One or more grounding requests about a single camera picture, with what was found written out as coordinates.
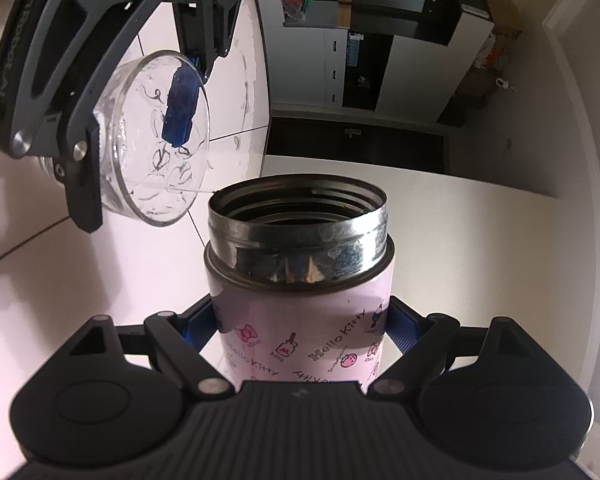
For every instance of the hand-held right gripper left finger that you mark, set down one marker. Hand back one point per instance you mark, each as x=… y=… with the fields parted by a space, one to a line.
x=201 y=326

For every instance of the colourful plastic bags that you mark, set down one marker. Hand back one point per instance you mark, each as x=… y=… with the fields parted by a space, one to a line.
x=297 y=7

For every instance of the white door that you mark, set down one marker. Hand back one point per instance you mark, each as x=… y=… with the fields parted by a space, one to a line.
x=590 y=60

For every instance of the stack of cardboard boxes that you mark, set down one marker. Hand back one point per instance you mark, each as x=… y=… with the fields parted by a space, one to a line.
x=495 y=35

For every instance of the clear glass bowl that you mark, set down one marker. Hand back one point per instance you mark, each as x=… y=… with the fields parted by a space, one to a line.
x=145 y=175

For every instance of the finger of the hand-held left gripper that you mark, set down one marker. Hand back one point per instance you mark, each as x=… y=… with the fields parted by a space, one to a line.
x=180 y=105
x=82 y=195

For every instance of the pink printed thermos bottle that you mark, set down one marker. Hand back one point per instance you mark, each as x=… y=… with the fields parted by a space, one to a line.
x=300 y=340

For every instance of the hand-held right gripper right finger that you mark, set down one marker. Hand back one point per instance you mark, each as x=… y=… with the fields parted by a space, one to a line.
x=402 y=332

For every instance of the white and black cabinet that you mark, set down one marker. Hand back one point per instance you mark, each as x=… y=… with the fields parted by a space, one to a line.
x=410 y=75

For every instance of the black low cabinet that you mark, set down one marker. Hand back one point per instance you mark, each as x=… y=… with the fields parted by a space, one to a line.
x=355 y=145

